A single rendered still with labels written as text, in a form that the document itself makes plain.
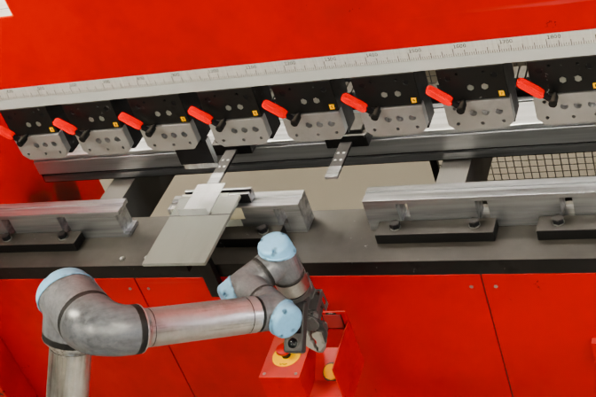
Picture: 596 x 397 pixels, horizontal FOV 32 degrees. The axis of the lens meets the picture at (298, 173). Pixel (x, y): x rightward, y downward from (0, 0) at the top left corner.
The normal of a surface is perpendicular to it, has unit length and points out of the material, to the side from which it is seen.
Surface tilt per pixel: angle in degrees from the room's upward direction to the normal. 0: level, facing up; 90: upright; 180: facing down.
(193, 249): 0
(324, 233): 0
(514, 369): 90
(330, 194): 0
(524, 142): 90
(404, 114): 90
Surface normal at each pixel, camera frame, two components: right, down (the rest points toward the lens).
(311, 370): 0.92, -0.07
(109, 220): -0.30, 0.62
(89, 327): -0.09, -0.07
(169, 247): -0.29, -0.78
